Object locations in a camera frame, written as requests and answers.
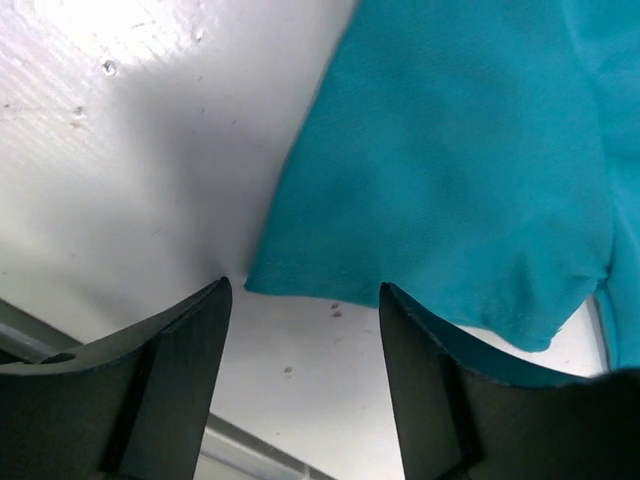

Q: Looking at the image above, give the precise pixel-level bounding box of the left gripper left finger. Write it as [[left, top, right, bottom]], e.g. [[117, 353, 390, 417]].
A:
[[0, 277, 234, 480]]

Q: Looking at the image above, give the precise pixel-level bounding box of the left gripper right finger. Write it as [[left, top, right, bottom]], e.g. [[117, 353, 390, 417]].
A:
[[379, 283, 639, 479]]

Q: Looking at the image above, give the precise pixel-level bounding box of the teal t-shirt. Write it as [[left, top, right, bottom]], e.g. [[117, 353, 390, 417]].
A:
[[245, 1, 639, 377]]

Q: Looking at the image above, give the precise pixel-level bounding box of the aluminium mounting rail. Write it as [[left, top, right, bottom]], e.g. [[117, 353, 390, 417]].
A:
[[0, 299, 321, 480]]

